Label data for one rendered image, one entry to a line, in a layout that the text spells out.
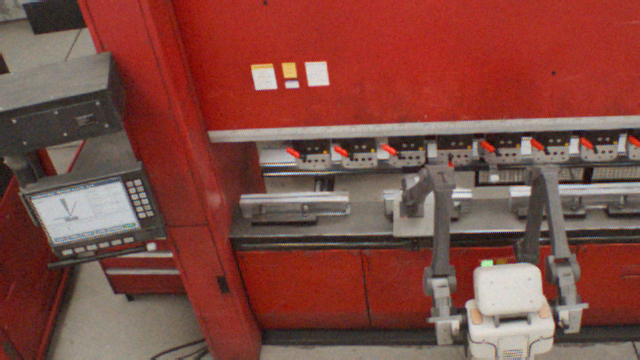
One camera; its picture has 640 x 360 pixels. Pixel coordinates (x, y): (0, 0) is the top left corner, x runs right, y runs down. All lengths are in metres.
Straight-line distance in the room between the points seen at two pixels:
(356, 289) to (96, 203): 1.37
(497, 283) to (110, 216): 1.44
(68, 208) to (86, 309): 1.77
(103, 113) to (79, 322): 2.14
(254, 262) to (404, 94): 1.13
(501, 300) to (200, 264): 1.51
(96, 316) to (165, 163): 1.70
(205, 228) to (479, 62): 1.35
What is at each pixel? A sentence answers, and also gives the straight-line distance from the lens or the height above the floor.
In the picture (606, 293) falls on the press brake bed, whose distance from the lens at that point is 3.64.
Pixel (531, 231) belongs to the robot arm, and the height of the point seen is 1.16.
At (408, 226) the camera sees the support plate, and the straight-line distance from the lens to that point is 3.05.
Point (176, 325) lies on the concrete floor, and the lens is 4.21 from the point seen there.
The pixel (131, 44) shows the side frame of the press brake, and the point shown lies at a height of 1.97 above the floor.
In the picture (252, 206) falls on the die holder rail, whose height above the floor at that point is 0.95.
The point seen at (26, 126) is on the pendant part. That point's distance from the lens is 2.61.
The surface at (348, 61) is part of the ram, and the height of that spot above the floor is 1.71.
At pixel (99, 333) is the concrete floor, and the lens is 4.35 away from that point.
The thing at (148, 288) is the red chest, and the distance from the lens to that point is 4.21.
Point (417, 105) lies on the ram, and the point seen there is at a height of 1.49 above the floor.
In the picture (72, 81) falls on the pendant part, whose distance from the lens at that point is 2.58.
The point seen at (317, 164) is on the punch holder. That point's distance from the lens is 3.08.
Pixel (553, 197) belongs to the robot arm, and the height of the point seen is 1.40.
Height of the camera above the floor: 3.20
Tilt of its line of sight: 42 degrees down
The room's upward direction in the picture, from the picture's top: 9 degrees counter-clockwise
